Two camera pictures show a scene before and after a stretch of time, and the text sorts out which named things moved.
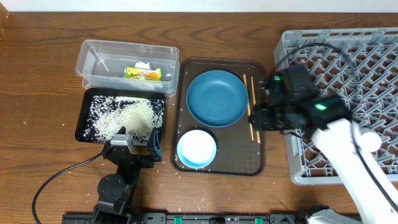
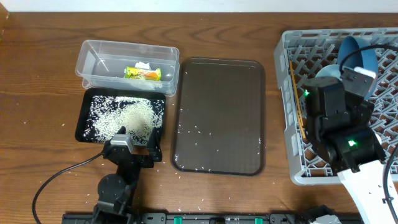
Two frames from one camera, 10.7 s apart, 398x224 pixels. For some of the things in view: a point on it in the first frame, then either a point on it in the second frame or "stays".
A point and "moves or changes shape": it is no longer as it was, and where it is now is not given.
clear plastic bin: [102, 63] stays
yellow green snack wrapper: [149, 74] stays
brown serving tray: [212, 132] stays
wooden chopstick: [248, 104] -> [296, 93]
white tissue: [142, 65] stays
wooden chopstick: [257, 132] moves or changes shape
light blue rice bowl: [196, 149] -> [330, 70]
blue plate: [217, 98] -> [362, 58]
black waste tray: [104, 111] stays
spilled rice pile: [107, 114] stays
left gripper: [155, 152] stays
